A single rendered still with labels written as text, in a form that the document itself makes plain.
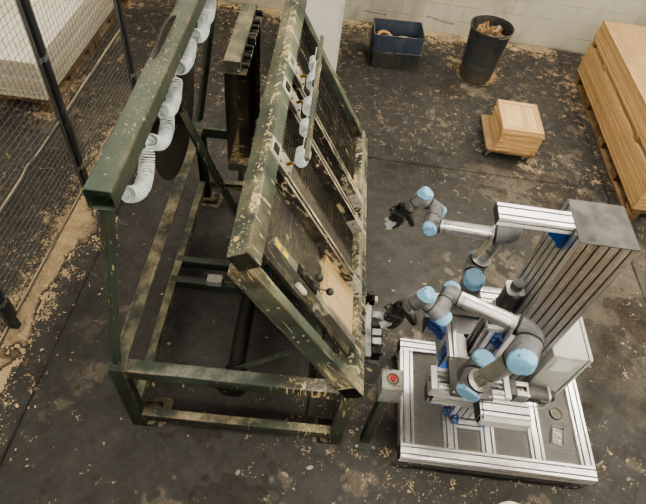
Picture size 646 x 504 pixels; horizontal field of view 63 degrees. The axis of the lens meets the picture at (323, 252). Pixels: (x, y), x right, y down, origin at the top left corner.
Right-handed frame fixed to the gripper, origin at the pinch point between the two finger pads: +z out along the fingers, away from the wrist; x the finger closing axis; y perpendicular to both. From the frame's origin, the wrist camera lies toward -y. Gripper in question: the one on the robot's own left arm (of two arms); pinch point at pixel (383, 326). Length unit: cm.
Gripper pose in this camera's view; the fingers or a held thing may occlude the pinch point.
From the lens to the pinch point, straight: 257.4
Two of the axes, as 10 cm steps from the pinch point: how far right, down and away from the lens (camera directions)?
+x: -1.1, 7.6, -6.4
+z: -5.5, 4.8, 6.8
